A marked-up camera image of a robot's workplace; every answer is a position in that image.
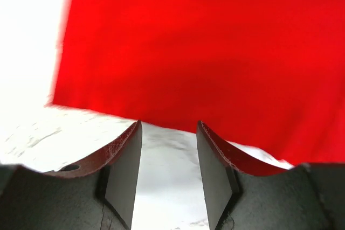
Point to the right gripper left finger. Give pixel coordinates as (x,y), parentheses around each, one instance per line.
(96,192)

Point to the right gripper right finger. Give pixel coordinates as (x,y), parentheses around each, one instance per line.
(242,192)

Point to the red t-shirt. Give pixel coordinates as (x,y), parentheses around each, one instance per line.
(262,73)

